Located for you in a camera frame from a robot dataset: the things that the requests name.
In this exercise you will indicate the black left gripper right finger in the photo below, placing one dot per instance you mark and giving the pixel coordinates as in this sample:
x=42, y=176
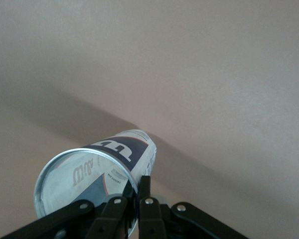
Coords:
x=152, y=219

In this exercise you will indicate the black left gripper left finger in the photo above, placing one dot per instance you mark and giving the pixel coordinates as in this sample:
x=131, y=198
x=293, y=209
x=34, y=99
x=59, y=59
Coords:
x=109, y=219

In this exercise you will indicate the white blue tennis ball can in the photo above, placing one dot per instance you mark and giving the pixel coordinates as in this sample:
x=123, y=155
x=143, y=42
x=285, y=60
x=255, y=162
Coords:
x=89, y=174

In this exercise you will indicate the brown table mat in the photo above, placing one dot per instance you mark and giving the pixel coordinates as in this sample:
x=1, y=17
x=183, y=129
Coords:
x=189, y=74

